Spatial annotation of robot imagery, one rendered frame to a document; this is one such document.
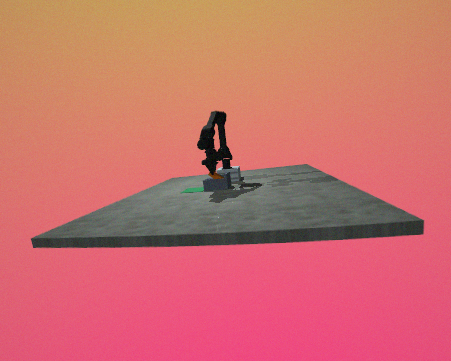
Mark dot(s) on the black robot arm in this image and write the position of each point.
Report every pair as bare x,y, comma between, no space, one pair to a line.
206,140

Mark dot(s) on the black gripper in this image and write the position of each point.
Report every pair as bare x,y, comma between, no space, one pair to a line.
209,161

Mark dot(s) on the orange l-shaped part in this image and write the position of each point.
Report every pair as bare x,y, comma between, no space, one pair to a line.
215,176

